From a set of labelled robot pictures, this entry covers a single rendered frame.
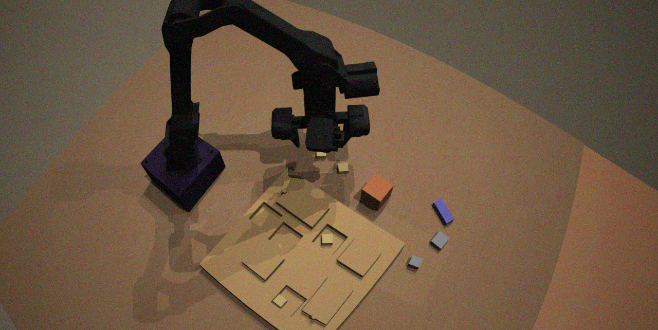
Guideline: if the orange-brown cube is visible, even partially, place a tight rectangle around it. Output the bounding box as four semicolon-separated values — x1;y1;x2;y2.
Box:
360;174;394;211

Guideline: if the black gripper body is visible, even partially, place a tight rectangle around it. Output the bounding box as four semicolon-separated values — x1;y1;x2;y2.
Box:
271;99;370;139

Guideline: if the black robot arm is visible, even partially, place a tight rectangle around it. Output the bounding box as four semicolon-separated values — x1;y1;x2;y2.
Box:
161;0;380;176

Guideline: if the tan puzzle board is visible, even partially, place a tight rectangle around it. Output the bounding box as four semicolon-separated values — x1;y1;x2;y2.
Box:
200;167;405;330

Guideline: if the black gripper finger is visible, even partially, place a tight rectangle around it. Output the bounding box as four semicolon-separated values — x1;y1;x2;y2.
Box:
343;123;361;146
281;129;300;148

